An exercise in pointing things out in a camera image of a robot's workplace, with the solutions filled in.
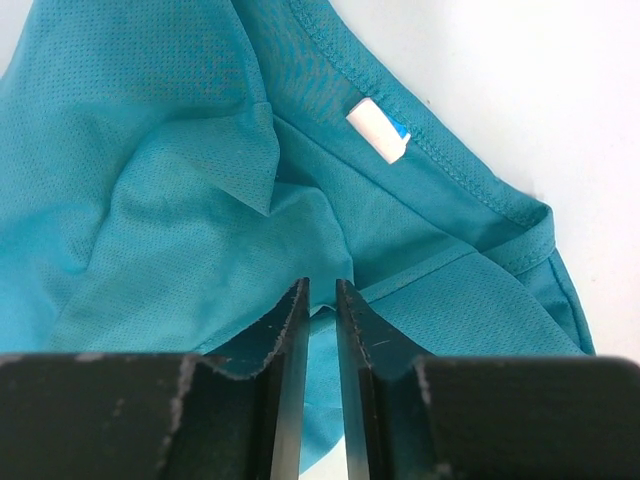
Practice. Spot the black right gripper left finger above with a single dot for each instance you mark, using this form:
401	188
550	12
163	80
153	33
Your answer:
234	413

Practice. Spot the teal t shirt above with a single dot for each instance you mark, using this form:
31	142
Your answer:
170	168

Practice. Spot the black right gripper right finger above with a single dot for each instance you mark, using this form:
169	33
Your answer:
409	414

